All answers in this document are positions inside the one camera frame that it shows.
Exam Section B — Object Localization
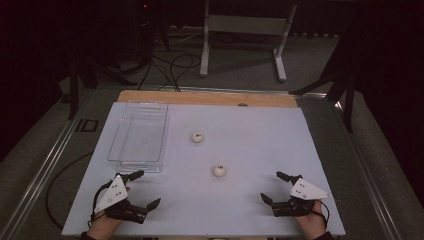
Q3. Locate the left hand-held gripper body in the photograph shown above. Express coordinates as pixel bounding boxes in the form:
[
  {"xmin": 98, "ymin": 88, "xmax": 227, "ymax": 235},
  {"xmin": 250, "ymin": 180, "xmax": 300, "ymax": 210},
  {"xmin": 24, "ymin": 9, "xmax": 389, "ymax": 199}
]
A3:
[{"xmin": 94, "ymin": 172, "xmax": 149, "ymax": 225}]

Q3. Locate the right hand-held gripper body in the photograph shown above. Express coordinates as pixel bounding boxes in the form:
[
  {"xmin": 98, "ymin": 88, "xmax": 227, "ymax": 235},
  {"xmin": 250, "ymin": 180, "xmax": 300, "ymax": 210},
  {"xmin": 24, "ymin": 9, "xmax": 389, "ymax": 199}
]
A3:
[{"xmin": 271, "ymin": 175, "xmax": 333, "ymax": 218}]

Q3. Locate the clear plastic tray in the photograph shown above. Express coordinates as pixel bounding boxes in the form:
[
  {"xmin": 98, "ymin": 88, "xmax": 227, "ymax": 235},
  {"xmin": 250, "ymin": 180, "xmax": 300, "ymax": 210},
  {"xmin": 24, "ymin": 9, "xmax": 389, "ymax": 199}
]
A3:
[{"xmin": 106, "ymin": 101, "xmax": 170, "ymax": 174}]

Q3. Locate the person's left hand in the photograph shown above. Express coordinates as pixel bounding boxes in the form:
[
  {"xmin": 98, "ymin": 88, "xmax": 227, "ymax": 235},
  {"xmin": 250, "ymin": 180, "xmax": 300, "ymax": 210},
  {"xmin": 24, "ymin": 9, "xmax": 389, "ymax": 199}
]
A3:
[{"xmin": 87, "ymin": 186, "xmax": 132, "ymax": 240}]

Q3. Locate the person's right hand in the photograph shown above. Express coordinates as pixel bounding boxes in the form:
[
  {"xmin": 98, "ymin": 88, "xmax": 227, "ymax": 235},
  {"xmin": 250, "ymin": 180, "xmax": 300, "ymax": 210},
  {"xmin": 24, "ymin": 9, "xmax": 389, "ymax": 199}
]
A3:
[{"xmin": 294, "ymin": 199, "xmax": 327, "ymax": 240}]

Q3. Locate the wooden table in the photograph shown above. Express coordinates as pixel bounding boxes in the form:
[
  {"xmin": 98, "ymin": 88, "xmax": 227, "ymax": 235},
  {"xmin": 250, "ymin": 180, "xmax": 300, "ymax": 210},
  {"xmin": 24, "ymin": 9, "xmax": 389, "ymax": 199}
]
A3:
[{"xmin": 117, "ymin": 89, "xmax": 299, "ymax": 109}]

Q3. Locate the black tripod stand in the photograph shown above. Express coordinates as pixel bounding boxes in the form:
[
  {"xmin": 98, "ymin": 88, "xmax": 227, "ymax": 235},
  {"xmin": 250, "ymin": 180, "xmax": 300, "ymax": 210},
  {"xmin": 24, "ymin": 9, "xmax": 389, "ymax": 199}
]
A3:
[
  {"xmin": 67, "ymin": 46, "xmax": 138, "ymax": 121},
  {"xmin": 289, "ymin": 9, "xmax": 359, "ymax": 133}
]

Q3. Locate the white metal stand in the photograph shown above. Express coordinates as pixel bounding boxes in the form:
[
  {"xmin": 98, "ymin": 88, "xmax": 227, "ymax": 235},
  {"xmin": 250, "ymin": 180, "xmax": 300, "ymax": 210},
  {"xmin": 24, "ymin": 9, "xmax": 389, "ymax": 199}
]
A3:
[{"xmin": 199, "ymin": 0, "xmax": 298, "ymax": 83}]

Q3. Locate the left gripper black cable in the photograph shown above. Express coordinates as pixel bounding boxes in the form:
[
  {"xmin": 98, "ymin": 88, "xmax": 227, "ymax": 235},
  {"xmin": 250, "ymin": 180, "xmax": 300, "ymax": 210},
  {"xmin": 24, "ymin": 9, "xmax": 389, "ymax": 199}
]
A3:
[{"xmin": 87, "ymin": 180, "xmax": 114, "ymax": 228}]

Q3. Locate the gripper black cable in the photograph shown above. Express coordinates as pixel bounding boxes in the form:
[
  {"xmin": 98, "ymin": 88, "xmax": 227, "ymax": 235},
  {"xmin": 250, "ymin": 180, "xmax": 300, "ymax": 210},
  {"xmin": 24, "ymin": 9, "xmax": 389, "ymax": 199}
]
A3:
[
  {"xmin": 87, "ymin": 180, "xmax": 114, "ymax": 228},
  {"xmin": 313, "ymin": 199, "xmax": 331, "ymax": 229}
]

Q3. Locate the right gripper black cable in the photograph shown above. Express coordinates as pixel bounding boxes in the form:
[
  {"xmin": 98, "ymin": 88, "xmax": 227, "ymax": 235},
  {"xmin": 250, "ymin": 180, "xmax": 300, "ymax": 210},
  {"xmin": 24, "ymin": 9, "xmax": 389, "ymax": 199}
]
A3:
[{"xmin": 313, "ymin": 199, "xmax": 331, "ymax": 229}]

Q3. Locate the black floor cable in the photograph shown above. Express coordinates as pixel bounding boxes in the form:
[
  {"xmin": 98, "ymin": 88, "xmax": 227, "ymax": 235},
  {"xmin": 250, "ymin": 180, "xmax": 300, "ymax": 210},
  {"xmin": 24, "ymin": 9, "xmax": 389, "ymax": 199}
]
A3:
[
  {"xmin": 45, "ymin": 151, "xmax": 95, "ymax": 231},
  {"xmin": 136, "ymin": 52, "xmax": 202, "ymax": 93}
]

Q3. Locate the metal floor rail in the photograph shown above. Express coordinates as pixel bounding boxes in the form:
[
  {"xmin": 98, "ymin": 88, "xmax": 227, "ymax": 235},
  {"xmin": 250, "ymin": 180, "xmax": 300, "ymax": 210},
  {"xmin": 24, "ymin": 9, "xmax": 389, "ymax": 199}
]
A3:
[
  {"xmin": 328, "ymin": 94, "xmax": 403, "ymax": 240},
  {"xmin": 0, "ymin": 89, "xmax": 98, "ymax": 240}
]

